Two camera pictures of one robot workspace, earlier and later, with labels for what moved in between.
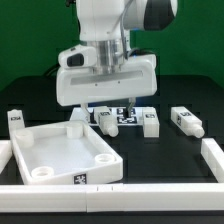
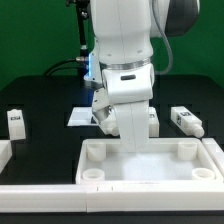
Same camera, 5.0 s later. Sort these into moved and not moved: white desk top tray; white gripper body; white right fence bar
Moved: white gripper body; white desk top tray
Not moved: white right fence bar
